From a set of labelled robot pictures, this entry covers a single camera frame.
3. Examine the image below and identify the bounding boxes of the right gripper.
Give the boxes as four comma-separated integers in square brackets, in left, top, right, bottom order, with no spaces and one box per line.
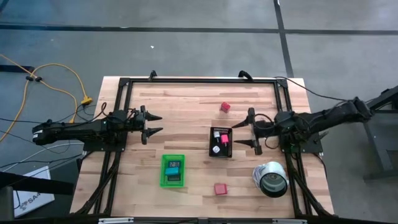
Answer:
[231,107,278,156]

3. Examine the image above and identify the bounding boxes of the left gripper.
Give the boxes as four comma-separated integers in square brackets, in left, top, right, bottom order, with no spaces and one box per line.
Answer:
[126,105,164,146]

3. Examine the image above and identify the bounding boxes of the black plastic basket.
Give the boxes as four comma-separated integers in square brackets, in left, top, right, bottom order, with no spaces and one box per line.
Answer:
[209,126,234,159]

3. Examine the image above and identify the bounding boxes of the red slotted box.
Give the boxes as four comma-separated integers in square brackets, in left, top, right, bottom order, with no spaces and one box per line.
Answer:
[214,183,228,196]

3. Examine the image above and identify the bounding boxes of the white cylinder with dark opening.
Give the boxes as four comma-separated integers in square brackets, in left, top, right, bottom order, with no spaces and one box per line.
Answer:
[252,161,290,199]

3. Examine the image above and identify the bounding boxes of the green plastic basket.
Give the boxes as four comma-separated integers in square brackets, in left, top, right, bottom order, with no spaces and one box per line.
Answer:
[159,154,186,189]

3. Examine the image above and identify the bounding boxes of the black front bar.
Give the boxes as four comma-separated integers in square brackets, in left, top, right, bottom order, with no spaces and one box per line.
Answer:
[0,213,398,224]

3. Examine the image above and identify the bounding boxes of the black metal stand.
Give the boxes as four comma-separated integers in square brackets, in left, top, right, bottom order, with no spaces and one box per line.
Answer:
[362,84,398,181]

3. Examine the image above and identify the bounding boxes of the black beam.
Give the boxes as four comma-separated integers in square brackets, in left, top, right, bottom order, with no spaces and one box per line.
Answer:
[0,170,75,197]

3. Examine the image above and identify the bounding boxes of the white printed board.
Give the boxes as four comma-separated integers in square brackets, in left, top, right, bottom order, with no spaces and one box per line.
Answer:
[12,166,56,219]

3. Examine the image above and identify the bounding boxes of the black flat bar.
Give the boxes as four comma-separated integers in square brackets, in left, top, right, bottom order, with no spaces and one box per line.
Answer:
[0,64,35,73]

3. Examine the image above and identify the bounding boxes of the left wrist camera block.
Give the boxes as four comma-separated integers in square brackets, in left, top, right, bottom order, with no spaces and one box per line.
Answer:
[111,109,129,124]

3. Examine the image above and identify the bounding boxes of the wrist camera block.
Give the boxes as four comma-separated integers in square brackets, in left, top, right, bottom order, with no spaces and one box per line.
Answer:
[274,111,296,132]
[111,109,129,124]

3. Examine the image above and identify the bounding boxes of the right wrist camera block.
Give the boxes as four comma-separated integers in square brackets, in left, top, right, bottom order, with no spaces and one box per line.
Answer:
[274,111,296,132]

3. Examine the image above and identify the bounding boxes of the black aluminium table frame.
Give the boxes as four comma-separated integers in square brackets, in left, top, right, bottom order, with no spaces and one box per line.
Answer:
[70,77,335,218]

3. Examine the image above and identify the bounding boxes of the yellow extension cable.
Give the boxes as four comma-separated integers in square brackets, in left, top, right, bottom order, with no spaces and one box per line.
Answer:
[0,54,93,144]

